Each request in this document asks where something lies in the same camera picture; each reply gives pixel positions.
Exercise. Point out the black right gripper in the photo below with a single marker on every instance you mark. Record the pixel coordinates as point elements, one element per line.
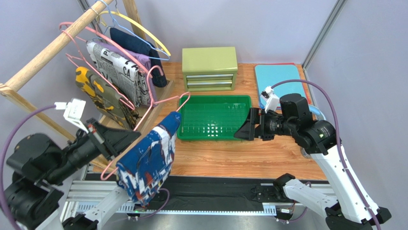
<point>256,124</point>

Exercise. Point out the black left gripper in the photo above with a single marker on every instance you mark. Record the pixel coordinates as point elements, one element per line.
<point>110,141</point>

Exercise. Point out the pink wire hanger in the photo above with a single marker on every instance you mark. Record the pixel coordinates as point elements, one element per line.
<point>152,102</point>

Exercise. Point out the blue white patterned trousers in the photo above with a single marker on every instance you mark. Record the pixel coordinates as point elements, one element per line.
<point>143,170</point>

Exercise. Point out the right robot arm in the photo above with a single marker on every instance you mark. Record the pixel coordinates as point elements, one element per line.
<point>351,208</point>

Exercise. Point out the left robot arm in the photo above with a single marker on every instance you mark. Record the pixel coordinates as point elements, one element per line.
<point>40,165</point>

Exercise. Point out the camouflage trousers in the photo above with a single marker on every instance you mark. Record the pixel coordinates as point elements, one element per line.
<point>106,98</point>

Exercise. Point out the newspaper print trousers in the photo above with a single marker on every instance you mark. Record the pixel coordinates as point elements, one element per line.
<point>120,70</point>

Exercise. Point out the pink hanger with newspaper trousers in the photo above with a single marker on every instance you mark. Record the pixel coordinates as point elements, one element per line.
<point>70,25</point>

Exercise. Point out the yellow hanger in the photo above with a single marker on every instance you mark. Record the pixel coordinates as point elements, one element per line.
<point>160,47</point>

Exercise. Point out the green plastic tray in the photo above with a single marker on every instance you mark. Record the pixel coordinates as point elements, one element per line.
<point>212,117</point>

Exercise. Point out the light blue cutting board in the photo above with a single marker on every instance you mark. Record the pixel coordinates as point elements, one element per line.
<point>271,74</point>

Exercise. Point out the light blue headphones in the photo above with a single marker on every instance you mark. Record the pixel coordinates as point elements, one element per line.
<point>317,112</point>

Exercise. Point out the green mini drawer chest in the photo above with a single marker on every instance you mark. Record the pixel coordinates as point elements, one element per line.
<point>207,69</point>

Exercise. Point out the dark blue jeans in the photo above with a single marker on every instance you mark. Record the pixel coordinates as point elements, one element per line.
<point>136,45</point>

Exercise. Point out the wooden clothes rack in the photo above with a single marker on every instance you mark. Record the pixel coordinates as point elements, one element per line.
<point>10,89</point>

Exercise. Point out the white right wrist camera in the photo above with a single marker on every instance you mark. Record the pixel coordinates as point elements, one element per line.
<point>271,99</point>

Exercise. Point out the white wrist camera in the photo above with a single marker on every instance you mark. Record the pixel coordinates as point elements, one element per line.
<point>271,99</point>
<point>73,112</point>

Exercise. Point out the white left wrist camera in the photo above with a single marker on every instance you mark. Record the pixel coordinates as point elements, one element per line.
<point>73,112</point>

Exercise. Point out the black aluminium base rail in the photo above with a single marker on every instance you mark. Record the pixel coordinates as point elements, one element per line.
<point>188,195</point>

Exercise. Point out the blue wire hanger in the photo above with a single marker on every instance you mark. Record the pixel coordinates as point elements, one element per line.
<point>139,38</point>

